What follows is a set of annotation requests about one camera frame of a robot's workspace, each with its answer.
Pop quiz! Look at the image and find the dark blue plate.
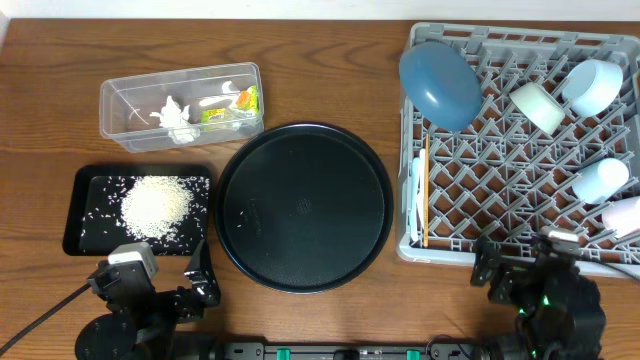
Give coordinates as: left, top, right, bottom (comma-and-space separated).
399, 41, 483, 132

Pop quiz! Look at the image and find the pale green bowl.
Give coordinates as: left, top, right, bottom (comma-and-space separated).
509, 82, 565, 135

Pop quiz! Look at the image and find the small white cup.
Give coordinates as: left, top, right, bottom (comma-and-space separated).
572, 158, 629, 205

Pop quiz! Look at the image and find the grey dishwasher rack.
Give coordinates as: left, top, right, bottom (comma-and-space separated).
396, 22, 639, 277

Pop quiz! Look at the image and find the black round tray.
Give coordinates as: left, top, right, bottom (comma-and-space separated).
214, 123, 394, 294

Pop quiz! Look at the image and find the green orange snack wrapper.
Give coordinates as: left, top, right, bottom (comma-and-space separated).
200, 85, 259, 126

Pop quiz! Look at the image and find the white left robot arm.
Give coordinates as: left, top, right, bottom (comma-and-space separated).
75, 241, 501, 360

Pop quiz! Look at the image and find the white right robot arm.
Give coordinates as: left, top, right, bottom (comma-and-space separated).
474, 238, 606, 359

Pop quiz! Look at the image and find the wooden chopstick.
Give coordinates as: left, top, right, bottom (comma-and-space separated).
420, 134, 430, 248

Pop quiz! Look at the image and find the white plastic knife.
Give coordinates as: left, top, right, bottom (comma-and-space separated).
409, 157, 420, 243
416, 148, 427, 232

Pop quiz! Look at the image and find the white napkin waste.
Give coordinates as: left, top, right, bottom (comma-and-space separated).
149, 96, 200, 145

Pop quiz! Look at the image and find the clear plastic bin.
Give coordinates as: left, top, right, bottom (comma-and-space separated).
100, 62, 264, 153

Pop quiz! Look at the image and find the white rice pile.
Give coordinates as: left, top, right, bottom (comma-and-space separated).
82, 174, 211, 249

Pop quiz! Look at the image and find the pink cup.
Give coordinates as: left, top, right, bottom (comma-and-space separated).
602, 196, 639, 238

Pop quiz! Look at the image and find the black square mat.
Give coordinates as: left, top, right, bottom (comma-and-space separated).
63, 164, 212, 256

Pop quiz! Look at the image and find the light blue saucer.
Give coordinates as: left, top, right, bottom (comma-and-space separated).
561, 59, 623, 117

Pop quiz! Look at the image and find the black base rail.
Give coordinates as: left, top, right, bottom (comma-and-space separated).
208, 336, 490, 360

